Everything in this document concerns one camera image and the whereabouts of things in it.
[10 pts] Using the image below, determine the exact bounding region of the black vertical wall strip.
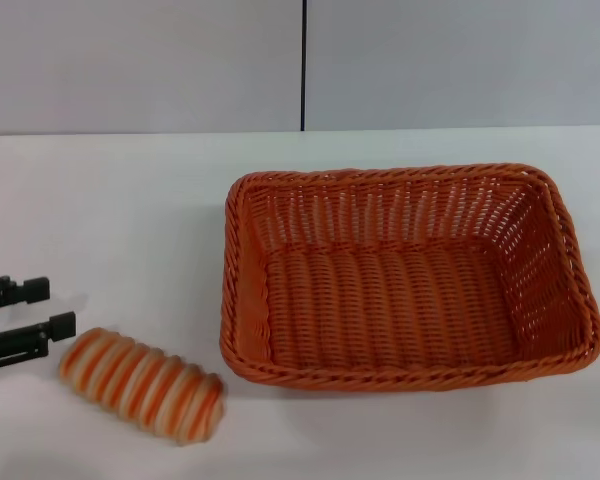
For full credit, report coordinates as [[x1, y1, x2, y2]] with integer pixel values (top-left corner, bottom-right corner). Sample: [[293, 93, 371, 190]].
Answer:
[[299, 0, 309, 133]]

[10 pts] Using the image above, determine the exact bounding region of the orange cream striped bread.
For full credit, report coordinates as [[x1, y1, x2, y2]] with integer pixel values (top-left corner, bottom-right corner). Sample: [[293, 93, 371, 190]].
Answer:
[[58, 327, 225, 447]]

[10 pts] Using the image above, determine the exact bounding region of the orange woven plastic basket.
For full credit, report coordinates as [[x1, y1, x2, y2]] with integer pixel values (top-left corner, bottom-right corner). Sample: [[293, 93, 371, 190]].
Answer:
[[218, 161, 600, 394]]

